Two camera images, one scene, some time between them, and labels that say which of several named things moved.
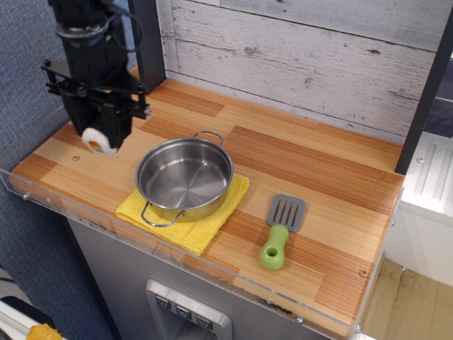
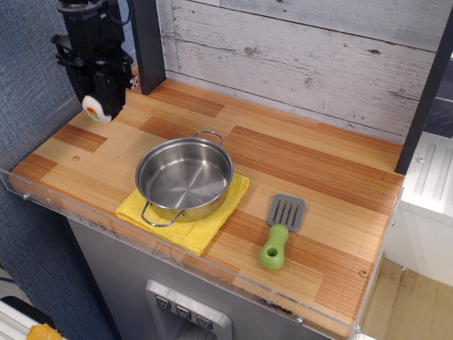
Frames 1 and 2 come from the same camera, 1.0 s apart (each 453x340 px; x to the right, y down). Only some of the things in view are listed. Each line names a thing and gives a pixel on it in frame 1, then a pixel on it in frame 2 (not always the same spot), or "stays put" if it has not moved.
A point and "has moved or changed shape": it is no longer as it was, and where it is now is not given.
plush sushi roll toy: (97, 142) has moved or changed shape
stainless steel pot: (183, 175) stays put
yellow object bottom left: (43, 332) stays put
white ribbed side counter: (427, 188) stays put
